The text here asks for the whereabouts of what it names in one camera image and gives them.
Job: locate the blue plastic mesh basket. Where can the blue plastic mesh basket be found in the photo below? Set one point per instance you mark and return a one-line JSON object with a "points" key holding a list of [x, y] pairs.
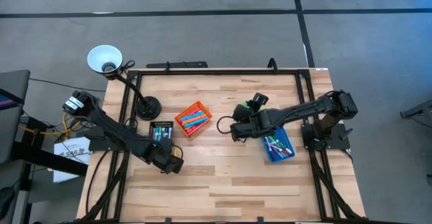
{"points": [[275, 159]]}

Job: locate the grey metal stand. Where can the grey metal stand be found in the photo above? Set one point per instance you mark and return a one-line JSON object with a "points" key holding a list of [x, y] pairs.
{"points": [[418, 111]]}

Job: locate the orange highlighter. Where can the orange highlighter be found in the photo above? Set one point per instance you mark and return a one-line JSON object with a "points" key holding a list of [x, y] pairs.
{"points": [[194, 119]]}

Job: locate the black desk leg beam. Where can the black desk leg beam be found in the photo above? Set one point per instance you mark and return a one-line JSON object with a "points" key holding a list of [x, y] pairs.
{"points": [[50, 160]]}

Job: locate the small black frame bracket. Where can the small black frame bracket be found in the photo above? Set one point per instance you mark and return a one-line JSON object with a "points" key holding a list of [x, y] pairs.
{"points": [[260, 220], [167, 220]]}

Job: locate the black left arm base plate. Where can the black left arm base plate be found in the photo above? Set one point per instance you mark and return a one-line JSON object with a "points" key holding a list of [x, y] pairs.
{"points": [[98, 144]]}

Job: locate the dark grey chair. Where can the dark grey chair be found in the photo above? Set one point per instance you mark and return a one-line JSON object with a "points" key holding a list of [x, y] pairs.
{"points": [[11, 129]]}

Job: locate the small white sticker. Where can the small white sticker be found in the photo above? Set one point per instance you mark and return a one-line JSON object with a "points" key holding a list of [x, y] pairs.
{"points": [[322, 69]]}

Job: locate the blue highlighter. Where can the blue highlighter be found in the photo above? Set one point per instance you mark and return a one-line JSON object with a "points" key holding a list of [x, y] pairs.
{"points": [[191, 115], [196, 122]]}

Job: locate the gooseneck desk lamp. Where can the gooseneck desk lamp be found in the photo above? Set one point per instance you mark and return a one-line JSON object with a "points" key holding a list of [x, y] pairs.
{"points": [[104, 57]]}

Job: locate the dark screen with coloured stripe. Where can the dark screen with coloured stripe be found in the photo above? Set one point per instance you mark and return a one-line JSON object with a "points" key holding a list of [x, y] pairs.
{"points": [[8, 101]]}

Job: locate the red thin marker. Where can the red thin marker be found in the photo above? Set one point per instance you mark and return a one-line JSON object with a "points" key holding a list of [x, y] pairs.
{"points": [[283, 148]]}

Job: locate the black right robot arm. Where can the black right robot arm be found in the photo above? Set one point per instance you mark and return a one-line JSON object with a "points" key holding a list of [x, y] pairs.
{"points": [[303, 109]]}

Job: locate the pink highlighter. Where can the pink highlighter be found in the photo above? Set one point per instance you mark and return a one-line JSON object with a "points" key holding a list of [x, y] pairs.
{"points": [[190, 111], [194, 128]]}

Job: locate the cyan Expo marker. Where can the cyan Expo marker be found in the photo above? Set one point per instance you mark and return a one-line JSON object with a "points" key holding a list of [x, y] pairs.
{"points": [[158, 132]]}

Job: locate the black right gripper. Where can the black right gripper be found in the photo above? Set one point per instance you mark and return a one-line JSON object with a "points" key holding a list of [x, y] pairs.
{"points": [[253, 126]]}

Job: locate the black table clamp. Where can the black table clamp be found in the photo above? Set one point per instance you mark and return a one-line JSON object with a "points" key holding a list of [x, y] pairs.
{"points": [[272, 65]]}

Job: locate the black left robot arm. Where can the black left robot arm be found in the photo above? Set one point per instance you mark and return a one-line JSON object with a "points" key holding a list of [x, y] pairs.
{"points": [[111, 129]]}

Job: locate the green thin marker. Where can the green thin marker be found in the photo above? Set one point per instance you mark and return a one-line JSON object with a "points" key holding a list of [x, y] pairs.
{"points": [[277, 140]]}

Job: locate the orange plastic mesh basket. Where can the orange plastic mesh basket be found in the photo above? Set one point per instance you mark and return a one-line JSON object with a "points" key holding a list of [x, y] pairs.
{"points": [[179, 118]]}

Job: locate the light green Expo marker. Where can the light green Expo marker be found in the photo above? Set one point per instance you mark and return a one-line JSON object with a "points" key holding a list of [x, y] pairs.
{"points": [[161, 132]]}

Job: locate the black power strip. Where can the black power strip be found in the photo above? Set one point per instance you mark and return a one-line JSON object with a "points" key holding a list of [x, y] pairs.
{"points": [[179, 64]]}

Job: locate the yellow-orange marker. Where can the yellow-orange marker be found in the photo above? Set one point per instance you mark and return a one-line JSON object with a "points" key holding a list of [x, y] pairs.
{"points": [[175, 151]]}

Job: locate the white printed paper sheet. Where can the white printed paper sheet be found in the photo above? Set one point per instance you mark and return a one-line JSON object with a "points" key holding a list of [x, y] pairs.
{"points": [[72, 160]]}

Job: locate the dark blue Expo marker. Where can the dark blue Expo marker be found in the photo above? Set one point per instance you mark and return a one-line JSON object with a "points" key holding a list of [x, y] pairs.
{"points": [[168, 132]]}

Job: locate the black plastic mesh basket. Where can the black plastic mesh basket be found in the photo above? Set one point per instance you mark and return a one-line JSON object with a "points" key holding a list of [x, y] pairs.
{"points": [[150, 131]]}

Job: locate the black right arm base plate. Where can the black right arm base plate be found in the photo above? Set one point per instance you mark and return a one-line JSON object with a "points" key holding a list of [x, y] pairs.
{"points": [[337, 139]]}

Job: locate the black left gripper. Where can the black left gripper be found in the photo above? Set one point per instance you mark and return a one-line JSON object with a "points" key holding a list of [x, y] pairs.
{"points": [[159, 154]]}

